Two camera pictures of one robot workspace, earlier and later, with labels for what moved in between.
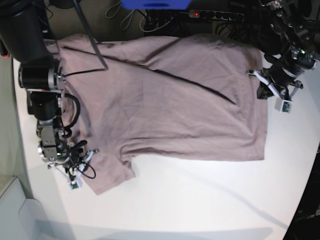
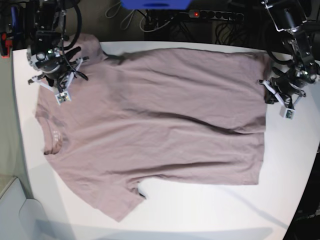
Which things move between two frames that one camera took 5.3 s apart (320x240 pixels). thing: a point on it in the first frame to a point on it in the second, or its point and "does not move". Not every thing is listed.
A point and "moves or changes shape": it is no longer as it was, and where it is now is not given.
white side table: (21, 218) does not move
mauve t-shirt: (194, 96) moves or changes shape
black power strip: (232, 16) does not move
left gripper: (74, 165) to (58, 80)
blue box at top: (156, 4) does not move
